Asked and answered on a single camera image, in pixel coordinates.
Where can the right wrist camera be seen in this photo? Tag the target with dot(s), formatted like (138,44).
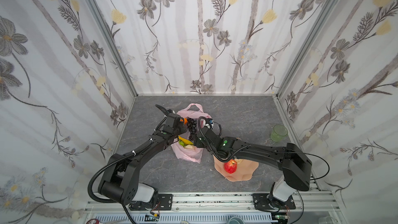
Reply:
(209,123)

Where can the pink scalloped bowl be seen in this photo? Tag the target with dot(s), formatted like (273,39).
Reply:
(244,172)

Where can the green translucent cup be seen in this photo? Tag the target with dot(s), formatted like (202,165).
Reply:
(279,132)

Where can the dark fake grape bunch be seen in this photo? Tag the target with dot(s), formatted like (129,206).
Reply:
(192,125)

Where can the yellow fake banana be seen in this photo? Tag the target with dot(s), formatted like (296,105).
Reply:
(186,141)

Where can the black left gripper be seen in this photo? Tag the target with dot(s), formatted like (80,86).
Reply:
(181,124)

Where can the pink plastic bag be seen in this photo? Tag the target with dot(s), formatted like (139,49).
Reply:
(193,110)

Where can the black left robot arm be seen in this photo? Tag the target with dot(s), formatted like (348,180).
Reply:
(119,180)

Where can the red fake strawberry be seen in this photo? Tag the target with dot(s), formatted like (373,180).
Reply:
(230,166)

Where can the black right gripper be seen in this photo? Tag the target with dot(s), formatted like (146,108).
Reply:
(197,140)

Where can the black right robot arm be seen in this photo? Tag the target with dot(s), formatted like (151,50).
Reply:
(295,164)

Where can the pale yellow fake fruit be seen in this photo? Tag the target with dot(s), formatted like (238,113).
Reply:
(191,147)

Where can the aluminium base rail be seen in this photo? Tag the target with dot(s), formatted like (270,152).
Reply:
(312,207)

